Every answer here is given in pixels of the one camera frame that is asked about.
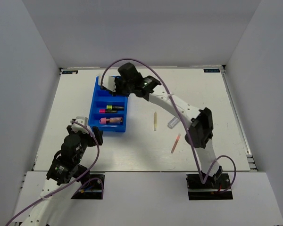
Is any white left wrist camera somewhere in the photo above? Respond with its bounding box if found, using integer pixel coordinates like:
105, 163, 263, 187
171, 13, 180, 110
70, 116, 88, 134

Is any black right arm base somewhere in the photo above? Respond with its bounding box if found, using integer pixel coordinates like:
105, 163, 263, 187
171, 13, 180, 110
186, 173, 233, 201

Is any right corner label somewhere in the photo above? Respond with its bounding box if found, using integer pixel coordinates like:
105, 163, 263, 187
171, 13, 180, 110
203, 68, 220, 73

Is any clear blue cap spray bottle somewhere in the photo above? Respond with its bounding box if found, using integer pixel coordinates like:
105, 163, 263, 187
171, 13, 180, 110
167, 117, 180, 129

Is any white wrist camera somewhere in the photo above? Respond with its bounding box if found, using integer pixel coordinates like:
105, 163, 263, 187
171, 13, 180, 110
98, 75, 116, 93
70, 116, 88, 134

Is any pink cap black highlighter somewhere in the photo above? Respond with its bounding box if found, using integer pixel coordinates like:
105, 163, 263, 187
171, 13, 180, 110
99, 109, 118, 113

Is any left corner label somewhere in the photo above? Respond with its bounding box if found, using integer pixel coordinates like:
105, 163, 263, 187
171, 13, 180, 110
62, 70, 78, 74

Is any yellow cap black highlighter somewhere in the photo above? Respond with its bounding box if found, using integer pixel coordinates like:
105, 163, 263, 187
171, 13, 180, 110
106, 105, 125, 111

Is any blue compartment tray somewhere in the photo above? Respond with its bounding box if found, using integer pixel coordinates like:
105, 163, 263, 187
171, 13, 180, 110
88, 77, 128, 132

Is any orange refill tube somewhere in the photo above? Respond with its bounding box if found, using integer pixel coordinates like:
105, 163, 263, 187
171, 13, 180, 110
171, 134, 181, 153

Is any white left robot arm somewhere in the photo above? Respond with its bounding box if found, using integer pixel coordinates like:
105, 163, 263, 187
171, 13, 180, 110
14, 121, 103, 226

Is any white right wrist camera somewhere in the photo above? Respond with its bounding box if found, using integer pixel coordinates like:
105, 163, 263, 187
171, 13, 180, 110
98, 75, 116, 93

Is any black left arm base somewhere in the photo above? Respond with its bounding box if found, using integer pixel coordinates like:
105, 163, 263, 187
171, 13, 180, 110
71, 174, 105, 200

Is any corner label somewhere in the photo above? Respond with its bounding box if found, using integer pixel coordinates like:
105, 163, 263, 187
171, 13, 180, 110
203, 68, 220, 73
62, 70, 78, 74

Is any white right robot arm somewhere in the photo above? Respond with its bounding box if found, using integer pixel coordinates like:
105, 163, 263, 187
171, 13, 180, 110
115, 63, 223, 188

